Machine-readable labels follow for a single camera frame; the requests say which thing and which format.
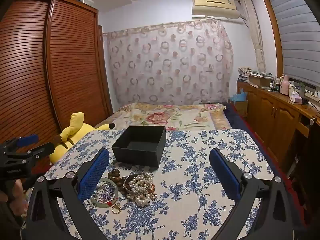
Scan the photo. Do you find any black storage box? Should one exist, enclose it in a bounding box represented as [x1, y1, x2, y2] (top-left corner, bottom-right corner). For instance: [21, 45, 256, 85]
[111, 125, 167, 168]

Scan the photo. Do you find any wooden sideboard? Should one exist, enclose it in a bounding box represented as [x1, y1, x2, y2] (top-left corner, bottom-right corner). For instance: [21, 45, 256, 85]
[236, 79, 320, 160]

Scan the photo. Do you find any jade bangle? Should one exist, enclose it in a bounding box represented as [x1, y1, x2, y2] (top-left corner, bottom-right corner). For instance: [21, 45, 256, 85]
[91, 177, 119, 207]

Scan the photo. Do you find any floral bed blanket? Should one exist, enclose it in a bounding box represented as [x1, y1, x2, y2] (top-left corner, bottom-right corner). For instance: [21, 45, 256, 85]
[94, 102, 233, 132]

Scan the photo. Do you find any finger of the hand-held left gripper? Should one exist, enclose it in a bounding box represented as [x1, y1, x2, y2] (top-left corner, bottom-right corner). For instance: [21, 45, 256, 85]
[0, 134, 39, 155]
[5, 142, 55, 164]

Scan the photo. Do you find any yellow plush toy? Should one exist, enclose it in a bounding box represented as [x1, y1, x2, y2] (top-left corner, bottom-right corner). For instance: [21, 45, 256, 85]
[49, 112, 116, 163]

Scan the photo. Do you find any black chair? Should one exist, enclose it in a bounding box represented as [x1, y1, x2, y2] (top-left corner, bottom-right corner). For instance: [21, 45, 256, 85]
[285, 117, 320, 228]

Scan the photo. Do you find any wall air conditioner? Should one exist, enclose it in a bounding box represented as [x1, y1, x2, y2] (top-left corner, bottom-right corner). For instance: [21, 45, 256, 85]
[191, 0, 240, 20]

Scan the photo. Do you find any grey window blind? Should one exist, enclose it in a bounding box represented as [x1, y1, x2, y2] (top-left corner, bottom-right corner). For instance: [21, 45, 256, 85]
[265, 0, 320, 90]

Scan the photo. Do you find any tissue box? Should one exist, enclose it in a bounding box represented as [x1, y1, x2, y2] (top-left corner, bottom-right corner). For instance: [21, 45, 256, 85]
[289, 91, 303, 103]

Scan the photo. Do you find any circle print wall curtain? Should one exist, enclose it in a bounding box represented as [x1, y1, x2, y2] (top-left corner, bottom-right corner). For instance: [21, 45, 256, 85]
[104, 20, 234, 105]

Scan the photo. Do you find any open cardboard box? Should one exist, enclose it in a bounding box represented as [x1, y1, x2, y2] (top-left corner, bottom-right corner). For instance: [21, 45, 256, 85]
[247, 74, 273, 88]

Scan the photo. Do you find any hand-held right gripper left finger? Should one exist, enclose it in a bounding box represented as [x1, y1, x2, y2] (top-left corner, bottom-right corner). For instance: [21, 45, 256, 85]
[21, 147, 110, 240]

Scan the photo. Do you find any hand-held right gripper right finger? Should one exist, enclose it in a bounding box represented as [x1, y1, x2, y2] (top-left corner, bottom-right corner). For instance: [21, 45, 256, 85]
[209, 148, 300, 240]

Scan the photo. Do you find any blue floral pillow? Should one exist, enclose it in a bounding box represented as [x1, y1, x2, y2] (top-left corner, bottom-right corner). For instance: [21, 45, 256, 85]
[44, 129, 275, 240]

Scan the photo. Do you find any pink thermos jug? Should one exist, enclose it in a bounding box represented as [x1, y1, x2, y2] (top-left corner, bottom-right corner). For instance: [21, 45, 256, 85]
[279, 74, 290, 96]

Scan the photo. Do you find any small cardboard box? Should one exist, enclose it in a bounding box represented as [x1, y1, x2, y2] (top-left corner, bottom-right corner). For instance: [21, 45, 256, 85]
[232, 100, 248, 117]

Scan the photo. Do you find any beige window curtain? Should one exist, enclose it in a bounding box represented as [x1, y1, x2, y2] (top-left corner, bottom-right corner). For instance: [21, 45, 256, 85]
[239, 0, 267, 73]

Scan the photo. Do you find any wooden bead bracelet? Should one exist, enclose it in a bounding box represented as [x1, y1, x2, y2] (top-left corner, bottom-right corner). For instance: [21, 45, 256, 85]
[107, 169, 128, 193]

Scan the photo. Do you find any wooden louvered wardrobe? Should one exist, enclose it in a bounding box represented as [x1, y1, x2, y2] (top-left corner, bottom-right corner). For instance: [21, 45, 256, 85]
[0, 0, 113, 155]

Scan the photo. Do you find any silver bangle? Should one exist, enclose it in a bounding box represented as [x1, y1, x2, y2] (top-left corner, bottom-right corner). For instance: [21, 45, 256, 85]
[124, 172, 155, 195]

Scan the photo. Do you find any wooden window frame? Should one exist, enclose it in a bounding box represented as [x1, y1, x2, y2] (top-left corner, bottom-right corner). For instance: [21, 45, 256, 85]
[260, 0, 320, 98]

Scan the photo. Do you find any blue plastic bag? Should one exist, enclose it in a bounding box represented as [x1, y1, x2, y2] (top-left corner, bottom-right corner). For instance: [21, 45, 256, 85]
[229, 88, 248, 103]

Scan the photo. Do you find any dark blue bed sheet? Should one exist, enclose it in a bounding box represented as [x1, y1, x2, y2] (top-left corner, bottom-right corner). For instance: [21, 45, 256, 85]
[222, 102, 253, 130]

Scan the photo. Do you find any stack of folded cloths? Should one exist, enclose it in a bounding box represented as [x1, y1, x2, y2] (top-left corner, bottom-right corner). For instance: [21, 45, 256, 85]
[237, 67, 253, 82]

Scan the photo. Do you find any beige rope necklace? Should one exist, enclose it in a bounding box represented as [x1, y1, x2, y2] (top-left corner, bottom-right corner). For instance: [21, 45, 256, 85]
[127, 174, 154, 207]

